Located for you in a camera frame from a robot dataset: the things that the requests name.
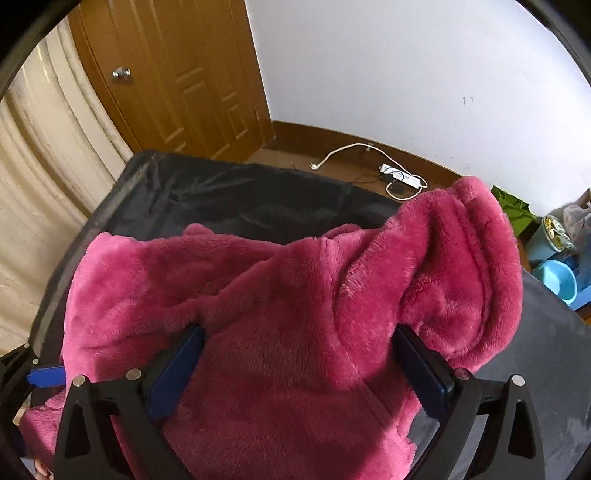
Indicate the cream curtain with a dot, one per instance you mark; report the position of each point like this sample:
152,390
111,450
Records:
60,156

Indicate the green bag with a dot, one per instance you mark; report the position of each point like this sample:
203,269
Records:
517,210

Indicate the teal bin with items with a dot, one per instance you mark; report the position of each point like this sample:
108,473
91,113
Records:
550,238

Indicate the pink fleece garment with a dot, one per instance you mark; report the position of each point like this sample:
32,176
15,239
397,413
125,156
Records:
297,379

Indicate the white plastic bag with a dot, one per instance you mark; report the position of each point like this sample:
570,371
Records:
577,220

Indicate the silver door knob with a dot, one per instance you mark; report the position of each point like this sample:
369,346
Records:
121,75

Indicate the black bed cover sheet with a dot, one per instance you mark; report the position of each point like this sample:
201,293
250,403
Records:
159,195

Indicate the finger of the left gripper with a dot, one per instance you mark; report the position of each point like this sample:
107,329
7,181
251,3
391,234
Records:
54,376

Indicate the blue plastic basin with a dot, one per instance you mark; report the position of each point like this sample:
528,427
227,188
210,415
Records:
559,278

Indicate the white power strip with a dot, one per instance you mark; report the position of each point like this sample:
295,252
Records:
390,173

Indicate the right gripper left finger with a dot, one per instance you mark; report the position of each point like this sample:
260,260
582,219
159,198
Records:
87,445

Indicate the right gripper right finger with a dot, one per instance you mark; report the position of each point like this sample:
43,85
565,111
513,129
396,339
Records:
510,446

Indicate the brown wooden door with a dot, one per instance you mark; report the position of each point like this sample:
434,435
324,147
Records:
195,86

